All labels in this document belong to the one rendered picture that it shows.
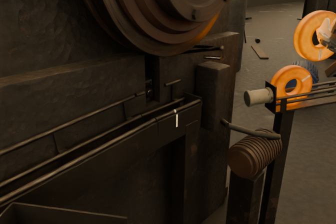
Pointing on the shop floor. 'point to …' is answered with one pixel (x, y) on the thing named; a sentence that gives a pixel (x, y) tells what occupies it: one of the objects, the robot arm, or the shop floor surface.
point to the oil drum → (238, 22)
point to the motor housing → (248, 176)
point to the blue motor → (309, 72)
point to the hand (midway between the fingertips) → (320, 30)
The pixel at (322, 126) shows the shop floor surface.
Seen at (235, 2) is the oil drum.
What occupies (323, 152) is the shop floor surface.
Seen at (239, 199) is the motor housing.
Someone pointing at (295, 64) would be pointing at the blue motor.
